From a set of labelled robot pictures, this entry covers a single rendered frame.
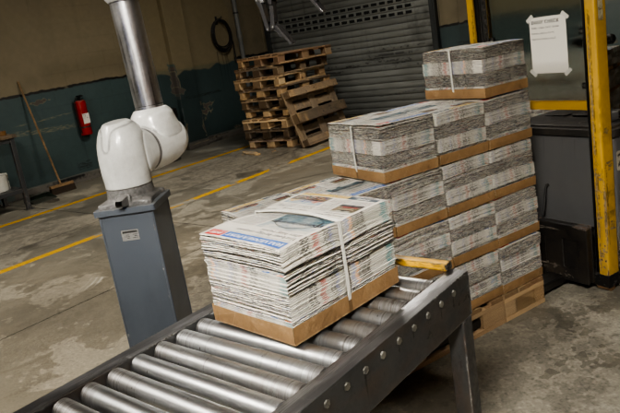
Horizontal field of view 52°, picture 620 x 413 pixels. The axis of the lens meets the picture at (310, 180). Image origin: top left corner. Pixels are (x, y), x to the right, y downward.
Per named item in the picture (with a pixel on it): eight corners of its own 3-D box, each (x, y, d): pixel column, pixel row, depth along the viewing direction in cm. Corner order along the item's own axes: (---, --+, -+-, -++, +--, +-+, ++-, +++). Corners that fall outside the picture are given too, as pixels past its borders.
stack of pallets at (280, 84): (296, 131, 1028) (283, 51, 999) (345, 128, 972) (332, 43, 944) (243, 150, 924) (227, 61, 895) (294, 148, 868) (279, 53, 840)
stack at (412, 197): (254, 395, 271) (217, 209, 253) (448, 300, 330) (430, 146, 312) (301, 433, 239) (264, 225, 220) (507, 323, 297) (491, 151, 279)
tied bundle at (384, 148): (332, 175, 282) (325, 124, 277) (384, 160, 296) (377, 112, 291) (385, 185, 250) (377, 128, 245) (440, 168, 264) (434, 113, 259)
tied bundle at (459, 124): (384, 160, 297) (377, 112, 292) (430, 147, 311) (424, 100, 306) (440, 167, 265) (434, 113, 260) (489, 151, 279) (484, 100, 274)
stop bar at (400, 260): (324, 252, 194) (323, 245, 193) (453, 266, 166) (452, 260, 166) (317, 255, 191) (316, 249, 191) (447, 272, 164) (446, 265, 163)
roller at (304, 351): (208, 331, 163) (205, 313, 162) (357, 371, 133) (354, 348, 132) (194, 340, 159) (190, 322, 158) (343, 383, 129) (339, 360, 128)
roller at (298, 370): (189, 342, 158) (185, 324, 157) (339, 386, 128) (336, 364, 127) (174, 352, 154) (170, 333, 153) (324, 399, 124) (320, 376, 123)
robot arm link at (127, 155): (94, 192, 210) (78, 126, 205) (129, 177, 226) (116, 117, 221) (132, 189, 203) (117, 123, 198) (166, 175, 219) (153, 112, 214)
